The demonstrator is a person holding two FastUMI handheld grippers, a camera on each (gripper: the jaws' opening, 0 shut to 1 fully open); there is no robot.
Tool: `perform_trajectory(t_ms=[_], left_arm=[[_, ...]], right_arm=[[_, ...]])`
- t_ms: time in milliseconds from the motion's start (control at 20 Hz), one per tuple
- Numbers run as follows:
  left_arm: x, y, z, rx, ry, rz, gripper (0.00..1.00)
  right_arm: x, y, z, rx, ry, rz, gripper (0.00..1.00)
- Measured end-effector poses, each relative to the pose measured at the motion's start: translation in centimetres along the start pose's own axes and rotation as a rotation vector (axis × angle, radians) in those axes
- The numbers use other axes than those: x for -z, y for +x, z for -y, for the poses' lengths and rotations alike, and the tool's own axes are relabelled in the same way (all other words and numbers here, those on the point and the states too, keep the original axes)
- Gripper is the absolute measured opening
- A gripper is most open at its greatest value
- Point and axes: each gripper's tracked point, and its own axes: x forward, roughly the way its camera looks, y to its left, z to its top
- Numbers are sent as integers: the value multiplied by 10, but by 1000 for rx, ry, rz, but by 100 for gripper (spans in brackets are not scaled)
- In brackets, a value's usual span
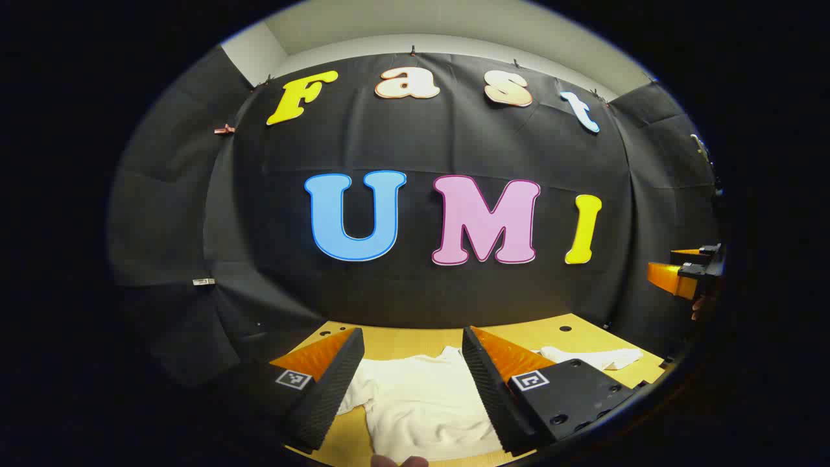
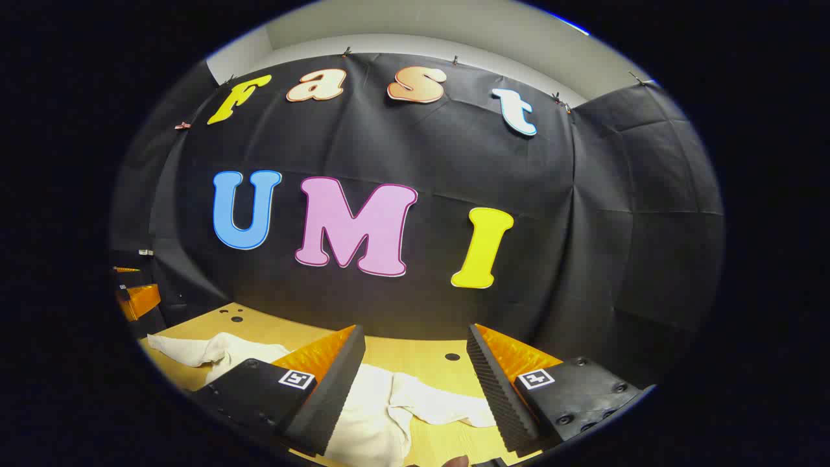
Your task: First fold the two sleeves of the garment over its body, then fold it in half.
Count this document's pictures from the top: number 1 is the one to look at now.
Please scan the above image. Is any black backdrop cloth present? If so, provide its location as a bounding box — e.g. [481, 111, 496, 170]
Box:
[107, 45, 724, 390]

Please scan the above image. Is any white zip-neck sweatshirt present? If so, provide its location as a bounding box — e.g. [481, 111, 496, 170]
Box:
[337, 346, 644, 462]

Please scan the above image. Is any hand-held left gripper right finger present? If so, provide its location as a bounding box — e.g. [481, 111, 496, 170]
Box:
[462, 326, 639, 457]

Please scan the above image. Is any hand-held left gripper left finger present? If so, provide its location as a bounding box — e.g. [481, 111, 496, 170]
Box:
[227, 328, 365, 453]

